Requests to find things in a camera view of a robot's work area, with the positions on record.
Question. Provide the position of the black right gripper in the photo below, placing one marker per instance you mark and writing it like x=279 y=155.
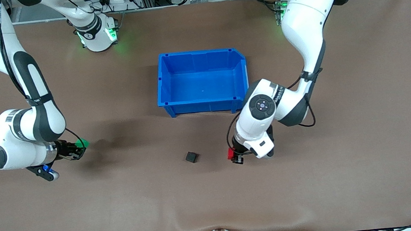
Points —
x=64 y=149

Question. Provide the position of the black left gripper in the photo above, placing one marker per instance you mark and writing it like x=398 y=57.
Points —
x=240 y=151

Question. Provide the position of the red cube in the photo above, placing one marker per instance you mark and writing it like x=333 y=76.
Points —
x=230 y=153

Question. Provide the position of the green cube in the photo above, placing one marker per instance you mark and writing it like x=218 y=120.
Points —
x=83 y=143

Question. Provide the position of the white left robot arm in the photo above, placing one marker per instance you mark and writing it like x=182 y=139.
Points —
x=305 y=19

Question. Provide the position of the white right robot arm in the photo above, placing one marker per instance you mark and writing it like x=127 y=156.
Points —
x=22 y=129

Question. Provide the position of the black cube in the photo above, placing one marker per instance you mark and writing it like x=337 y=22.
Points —
x=191 y=157

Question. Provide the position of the blue plastic storage bin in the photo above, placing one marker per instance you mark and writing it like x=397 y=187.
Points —
x=203 y=89

